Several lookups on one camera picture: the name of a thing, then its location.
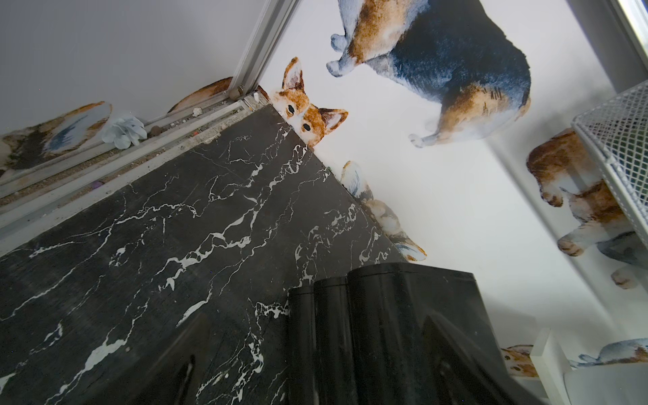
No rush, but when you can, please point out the black drawer cabinet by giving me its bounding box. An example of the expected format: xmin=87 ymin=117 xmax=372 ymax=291
xmin=288 ymin=263 xmax=515 ymax=404

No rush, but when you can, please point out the white paper flower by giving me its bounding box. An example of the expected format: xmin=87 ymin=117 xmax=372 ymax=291
xmin=101 ymin=114 xmax=148 ymax=150

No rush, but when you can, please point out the white tiered display stand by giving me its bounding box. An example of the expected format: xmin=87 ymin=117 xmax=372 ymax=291
xmin=501 ymin=328 xmax=647 ymax=404

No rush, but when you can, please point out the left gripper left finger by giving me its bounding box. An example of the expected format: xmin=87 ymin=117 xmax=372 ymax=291
xmin=121 ymin=313 xmax=210 ymax=404

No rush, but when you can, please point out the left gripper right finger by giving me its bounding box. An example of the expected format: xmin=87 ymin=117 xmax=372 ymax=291
xmin=424 ymin=315 xmax=537 ymax=404

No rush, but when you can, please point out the white wire wall basket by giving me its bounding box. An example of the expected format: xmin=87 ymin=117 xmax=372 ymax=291
xmin=572 ymin=82 xmax=647 ymax=233

